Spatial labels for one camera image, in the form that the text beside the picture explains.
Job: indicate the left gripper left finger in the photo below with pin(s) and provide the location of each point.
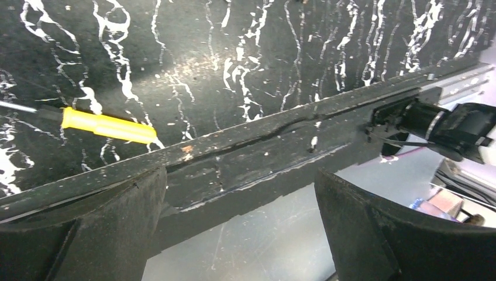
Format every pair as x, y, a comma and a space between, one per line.
105, 236

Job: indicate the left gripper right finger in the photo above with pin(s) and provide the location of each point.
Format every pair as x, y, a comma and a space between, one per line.
373, 238

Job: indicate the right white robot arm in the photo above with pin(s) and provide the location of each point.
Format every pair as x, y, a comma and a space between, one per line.
465, 132

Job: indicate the yellow handle screwdriver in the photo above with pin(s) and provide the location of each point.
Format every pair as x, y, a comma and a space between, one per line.
102, 125

